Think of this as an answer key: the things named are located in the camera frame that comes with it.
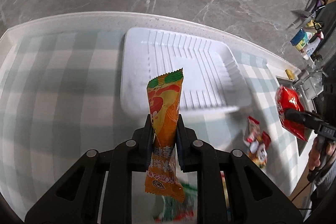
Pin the small yellow block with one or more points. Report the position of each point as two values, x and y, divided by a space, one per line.
290 74

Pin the red snack bag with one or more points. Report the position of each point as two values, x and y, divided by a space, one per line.
288 108

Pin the small red snack packet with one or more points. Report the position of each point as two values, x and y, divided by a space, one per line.
257 142

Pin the orange snack packet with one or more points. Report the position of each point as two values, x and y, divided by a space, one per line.
164 94

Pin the green red snack packet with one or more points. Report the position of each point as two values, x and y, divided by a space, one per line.
169 210

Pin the blue yellow box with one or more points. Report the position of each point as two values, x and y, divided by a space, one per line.
300 39

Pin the white plastic tray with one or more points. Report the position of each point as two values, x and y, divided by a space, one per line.
212 78

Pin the white bottle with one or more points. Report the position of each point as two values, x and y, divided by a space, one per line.
311 46

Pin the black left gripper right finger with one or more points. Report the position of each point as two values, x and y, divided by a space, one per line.
231 188

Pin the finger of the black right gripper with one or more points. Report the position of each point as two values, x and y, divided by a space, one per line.
305 118

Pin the person's hand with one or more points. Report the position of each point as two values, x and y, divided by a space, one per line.
314 156

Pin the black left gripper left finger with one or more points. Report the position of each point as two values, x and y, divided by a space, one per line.
97 188

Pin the grey scissors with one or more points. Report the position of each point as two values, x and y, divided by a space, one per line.
309 13

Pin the green checkered tablecloth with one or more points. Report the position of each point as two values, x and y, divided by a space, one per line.
60 97

